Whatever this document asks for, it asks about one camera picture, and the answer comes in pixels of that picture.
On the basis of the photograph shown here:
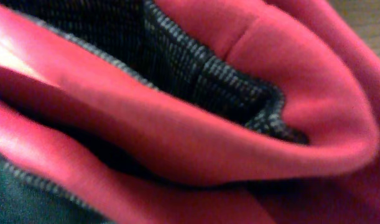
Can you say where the black leggings with red waistband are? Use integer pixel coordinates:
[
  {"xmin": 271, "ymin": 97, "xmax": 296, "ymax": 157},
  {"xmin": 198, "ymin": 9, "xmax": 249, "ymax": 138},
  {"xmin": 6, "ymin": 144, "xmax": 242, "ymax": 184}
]
[{"xmin": 0, "ymin": 0, "xmax": 380, "ymax": 223}]

